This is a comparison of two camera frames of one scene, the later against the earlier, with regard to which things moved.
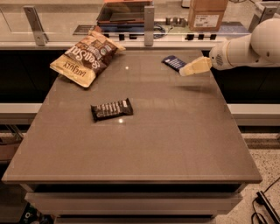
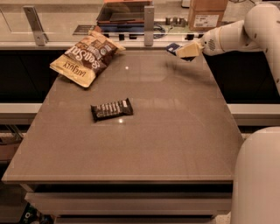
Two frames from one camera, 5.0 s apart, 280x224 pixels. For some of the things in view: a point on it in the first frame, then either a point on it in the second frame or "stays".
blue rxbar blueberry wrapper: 173,62 → 173,47
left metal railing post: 38,29 stays
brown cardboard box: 206,16 stays
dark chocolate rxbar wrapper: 111,109 stays
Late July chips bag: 87,59 stays
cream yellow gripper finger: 196,66 → 190,50
